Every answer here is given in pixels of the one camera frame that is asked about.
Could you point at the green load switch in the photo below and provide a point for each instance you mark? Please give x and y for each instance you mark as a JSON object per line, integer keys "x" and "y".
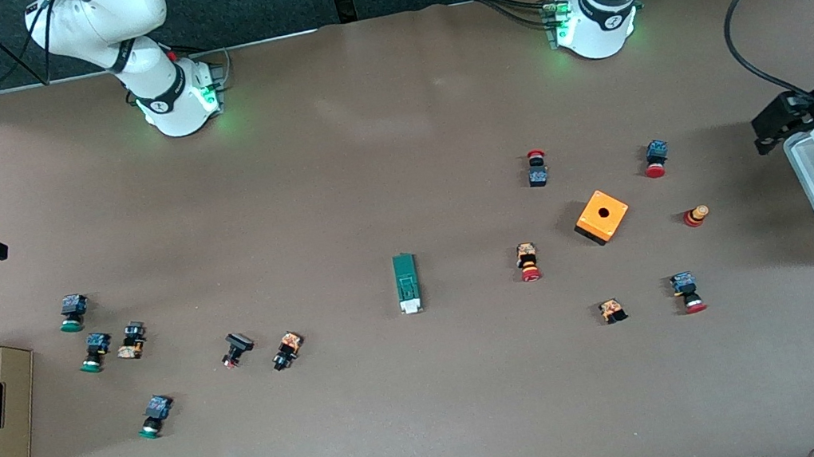
{"x": 406, "y": 277}

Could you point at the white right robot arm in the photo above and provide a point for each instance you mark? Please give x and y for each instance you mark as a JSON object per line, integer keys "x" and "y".
{"x": 147, "y": 57}

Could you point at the red mushroom push button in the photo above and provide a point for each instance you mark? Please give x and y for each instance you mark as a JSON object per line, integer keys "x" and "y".
{"x": 683, "y": 282}
{"x": 657, "y": 149}

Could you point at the red yellow button cap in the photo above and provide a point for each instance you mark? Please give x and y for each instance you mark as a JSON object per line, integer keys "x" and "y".
{"x": 693, "y": 218}

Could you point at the green mushroom push button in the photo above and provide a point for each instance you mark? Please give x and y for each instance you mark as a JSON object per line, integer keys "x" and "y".
{"x": 158, "y": 407}
{"x": 73, "y": 304}
{"x": 98, "y": 341}

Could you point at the red button black block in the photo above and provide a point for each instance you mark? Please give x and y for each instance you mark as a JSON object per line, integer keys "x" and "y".
{"x": 538, "y": 177}

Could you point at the orange black contact block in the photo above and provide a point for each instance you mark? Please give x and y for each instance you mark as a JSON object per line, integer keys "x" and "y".
{"x": 612, "y": 308}

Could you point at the red emergency stop orange block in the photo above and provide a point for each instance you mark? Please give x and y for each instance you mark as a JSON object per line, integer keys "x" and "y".
{"x": 527, "y": 255}

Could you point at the orange button enclosure box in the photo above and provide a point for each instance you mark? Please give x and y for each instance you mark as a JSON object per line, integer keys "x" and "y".
{"x": 614, "y": 223}

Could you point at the black selector switch orange block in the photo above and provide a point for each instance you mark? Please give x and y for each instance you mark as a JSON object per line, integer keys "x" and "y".
{"x": 132, "y": 334}
{"x": 289, "y": 344}

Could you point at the black flat square switch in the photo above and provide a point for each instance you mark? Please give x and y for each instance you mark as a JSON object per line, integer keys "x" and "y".
{"x": 238, "y": 342}

